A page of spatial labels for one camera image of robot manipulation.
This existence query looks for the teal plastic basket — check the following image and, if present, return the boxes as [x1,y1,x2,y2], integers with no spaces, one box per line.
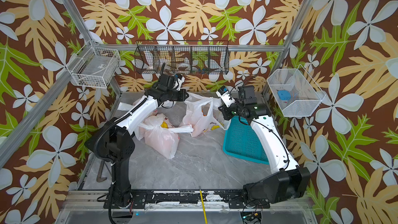
[223,116,269,164]

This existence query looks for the printed white plastic bag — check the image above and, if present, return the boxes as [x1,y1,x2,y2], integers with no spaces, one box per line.
[114,93,176,117]

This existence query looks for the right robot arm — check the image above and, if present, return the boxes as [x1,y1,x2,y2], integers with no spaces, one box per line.
[216,86,311,208]

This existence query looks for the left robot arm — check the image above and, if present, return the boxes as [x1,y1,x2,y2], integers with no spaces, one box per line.
[85,64,188,209]

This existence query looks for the blue object in basket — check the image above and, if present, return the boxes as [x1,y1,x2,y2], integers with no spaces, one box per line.
[277,90,291,101]

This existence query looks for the yellow stick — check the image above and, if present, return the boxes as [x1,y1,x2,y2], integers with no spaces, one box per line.
[199,187,208,224]

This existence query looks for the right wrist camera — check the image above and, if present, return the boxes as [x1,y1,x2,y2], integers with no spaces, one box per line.
[216,86,235,107]

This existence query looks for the black wire basket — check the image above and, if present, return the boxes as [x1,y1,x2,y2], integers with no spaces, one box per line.
[133,40,230,75]

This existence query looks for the white wire basket right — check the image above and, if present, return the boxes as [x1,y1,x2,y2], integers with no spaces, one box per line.
[267,66,326,118]

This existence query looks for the white wire basket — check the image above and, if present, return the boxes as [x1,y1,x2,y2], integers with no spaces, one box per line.
[67,41,121,89]
[267,66,326,118]

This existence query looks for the white wire basket left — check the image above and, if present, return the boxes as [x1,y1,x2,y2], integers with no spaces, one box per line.
[67,41,121,89]

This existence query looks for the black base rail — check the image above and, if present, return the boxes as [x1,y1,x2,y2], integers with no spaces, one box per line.
[96,189,270,209]

